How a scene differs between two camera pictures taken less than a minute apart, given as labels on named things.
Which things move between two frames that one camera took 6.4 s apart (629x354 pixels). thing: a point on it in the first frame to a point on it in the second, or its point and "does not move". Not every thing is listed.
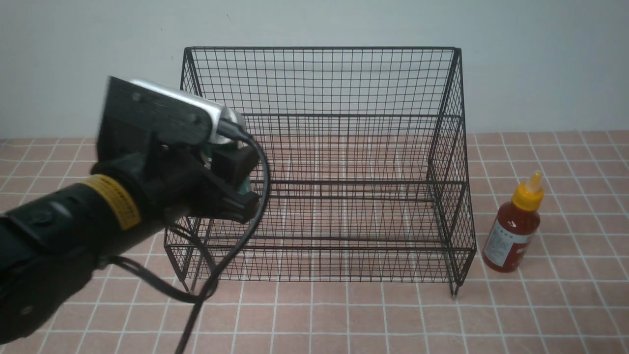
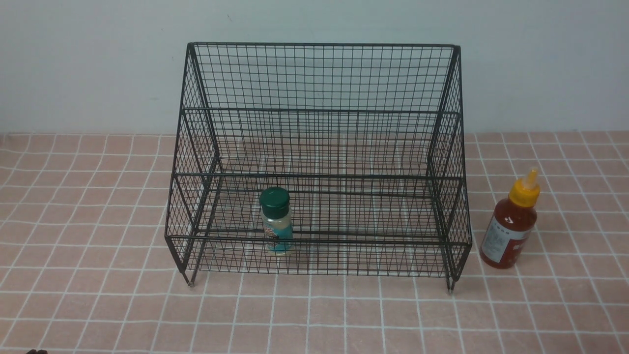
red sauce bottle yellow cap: x=513 y=226 does not move
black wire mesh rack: x=365 y=175 does not move
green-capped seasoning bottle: x=244 y=185 to x=277 y=221
